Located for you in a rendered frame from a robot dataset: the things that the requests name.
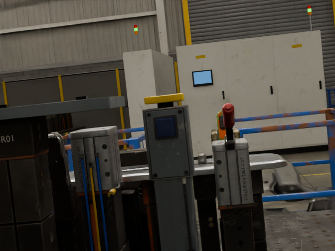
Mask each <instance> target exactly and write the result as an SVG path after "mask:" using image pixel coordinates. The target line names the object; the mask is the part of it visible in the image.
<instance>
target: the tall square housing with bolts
mask: <svg viewBox="0 0 335 251"><path fill-rule="evenodd" d="M117 132H118V131H117V126H106V127H96V128H86V129H80V130H77V131H73V132H70V134H69V135H70V142H71V151H72V160H73V168H74V177H75V186H76V196H80V201H81V210H82V218H83V227H84V236H85V244H86V251H130V245H129V240H127V238H126V229H125V220H124V211H123V202H122V193H121V187H122V186H123V185H124V182H123V178H122V169H121V160H120V151H119V142H118V133H117ZM121 181H122V182H123V184H121V185H120V189H119V190H117V191H116V193H115V194H114V195H113V197H108V196H107V193H108V192H109V191H110V190H111V189H112V188H115V187H117V184H118V183H119V182H121Z"/></svg>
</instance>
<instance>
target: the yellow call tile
mask: <svg viewBox="0 0 335 251"><path fill-rule="evenodd" d="M183 100H184V94H183V93H179V94H169V95H160V96H151V97H144V102H145V105H149V104H157V105H158V108H168V107H173V102H177V101H183Z"/></svg>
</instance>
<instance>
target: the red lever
mask: <svg viewBox="0 0 335 251"><path fill-rule="evenodd" d="M222 113H223V124H224V125H225V127H226V135H225V139H224V145H225V147H226V150H232V149H235V146H236V140H235V137H234V135H233V127H234V125H235V118H234V106H233V105H232V104H231V103H226V104H224V105H223V107H222Z"/></svg>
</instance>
